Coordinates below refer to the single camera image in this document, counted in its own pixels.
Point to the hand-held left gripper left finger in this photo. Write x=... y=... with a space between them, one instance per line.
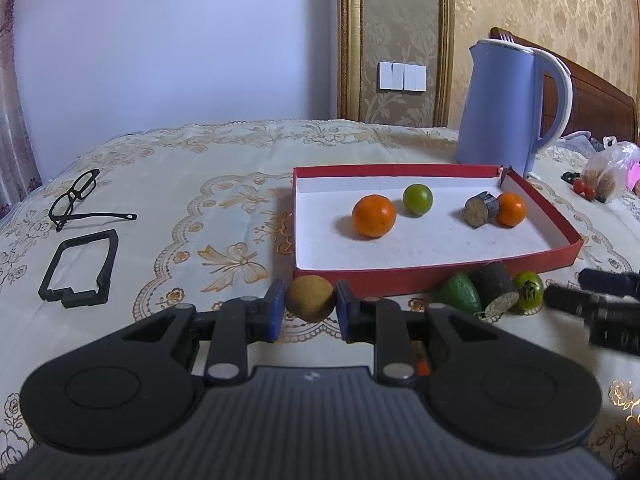
x=277 y=310

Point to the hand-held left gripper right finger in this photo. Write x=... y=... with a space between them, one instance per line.
x=345 y=310

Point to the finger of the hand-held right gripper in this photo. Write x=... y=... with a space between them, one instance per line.
x=610 y=282
x=570 y=301

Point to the brown longan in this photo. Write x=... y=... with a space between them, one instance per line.
x=310 y=300

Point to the green tomato with dark stem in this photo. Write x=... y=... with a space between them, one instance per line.
x=529 y=287

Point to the red cardboard box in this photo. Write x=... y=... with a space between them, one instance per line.
x=390 y=282

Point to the long dark sugarcane piece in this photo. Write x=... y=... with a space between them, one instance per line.
x=492 y=280

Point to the large orange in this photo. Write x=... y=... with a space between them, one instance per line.
x=374 y=216

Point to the small orange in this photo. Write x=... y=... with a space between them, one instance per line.
x=514 y=209

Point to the green avocado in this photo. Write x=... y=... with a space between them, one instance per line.
x=460 y=292

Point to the short dark sugarcane piece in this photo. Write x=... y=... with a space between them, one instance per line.
x=477 y=210

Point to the plain green tomato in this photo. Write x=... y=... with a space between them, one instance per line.
x=417 y=200

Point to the pink cloth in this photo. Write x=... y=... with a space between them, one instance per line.
x=634 y=177

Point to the clear plastic bag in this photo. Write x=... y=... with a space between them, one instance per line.
x=607 y=172

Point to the small black object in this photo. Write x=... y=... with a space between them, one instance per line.
x=570 y=176

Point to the cream lace tablecloth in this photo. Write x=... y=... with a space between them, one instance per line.
x=200 y=160

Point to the wooden headboard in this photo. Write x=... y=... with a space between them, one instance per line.
x=600 y=105

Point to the black eyeglasses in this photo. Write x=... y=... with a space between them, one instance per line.
x=100 y=216

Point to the blue electric kettle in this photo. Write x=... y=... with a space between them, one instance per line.
x=495 y=110

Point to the patterned pink curtain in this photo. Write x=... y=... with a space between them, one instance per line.
x=15 y=135

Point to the black rectangular plastic frame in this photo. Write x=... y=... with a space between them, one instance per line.
x=75 y=300

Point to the white wall light switch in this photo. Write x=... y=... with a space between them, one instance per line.
x=402 y=76

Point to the gold wall moulding frame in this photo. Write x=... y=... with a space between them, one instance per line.
x=349 y=35

